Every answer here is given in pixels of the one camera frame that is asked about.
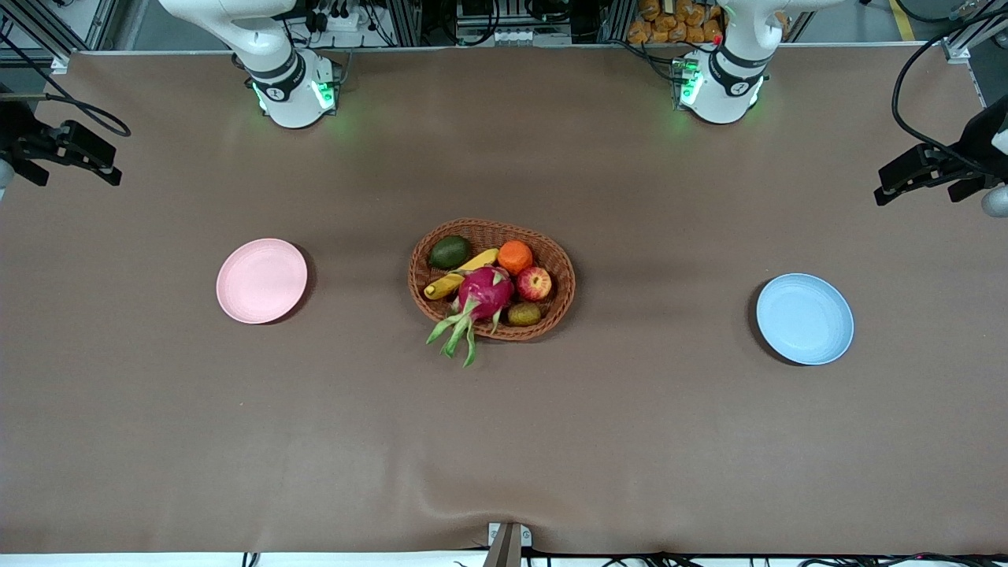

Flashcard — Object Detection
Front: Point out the green avocado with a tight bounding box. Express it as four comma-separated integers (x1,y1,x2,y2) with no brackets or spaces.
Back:
428,235,473,271

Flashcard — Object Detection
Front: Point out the pile of bread rolls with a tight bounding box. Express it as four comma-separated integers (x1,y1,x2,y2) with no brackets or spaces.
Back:
628,0,724,46

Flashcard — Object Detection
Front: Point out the pink plate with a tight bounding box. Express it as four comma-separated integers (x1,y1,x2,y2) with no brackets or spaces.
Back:
216,238,309,325

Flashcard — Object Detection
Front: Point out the brown table cover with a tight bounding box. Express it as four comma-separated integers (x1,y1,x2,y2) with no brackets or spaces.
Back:
0,46,1008,556

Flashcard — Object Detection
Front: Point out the aluminium frame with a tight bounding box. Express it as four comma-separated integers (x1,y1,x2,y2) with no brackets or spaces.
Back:
941,0,1008,65
0,0,119,76

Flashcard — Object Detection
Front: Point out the red apple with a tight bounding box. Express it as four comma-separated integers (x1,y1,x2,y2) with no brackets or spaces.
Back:
516,266,553,302

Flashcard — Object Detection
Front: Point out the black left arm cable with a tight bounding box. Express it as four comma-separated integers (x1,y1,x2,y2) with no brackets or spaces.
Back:
891,24,1008,170

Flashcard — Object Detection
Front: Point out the white power strip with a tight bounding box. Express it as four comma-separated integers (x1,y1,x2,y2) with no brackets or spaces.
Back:
293,9,361,32
490,28,573,46

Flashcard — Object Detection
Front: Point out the orange fruit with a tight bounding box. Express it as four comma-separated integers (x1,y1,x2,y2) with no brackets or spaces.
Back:
497,240,534,276

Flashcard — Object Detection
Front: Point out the blue plate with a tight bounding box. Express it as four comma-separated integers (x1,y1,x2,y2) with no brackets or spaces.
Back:
756,272,855,366

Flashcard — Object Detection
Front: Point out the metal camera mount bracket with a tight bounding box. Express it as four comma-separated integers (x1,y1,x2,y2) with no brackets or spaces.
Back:
483,521,533,567

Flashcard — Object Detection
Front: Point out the yellow banana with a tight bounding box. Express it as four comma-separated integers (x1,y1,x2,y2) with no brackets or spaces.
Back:
423,248,500,301

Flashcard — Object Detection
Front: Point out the pink dragon fruit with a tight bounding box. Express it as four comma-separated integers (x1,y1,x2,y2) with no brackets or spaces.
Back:
426,265,516,369

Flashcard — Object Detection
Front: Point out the brown wicker basket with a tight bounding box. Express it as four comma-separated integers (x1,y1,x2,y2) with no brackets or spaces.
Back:
407,218,576,342

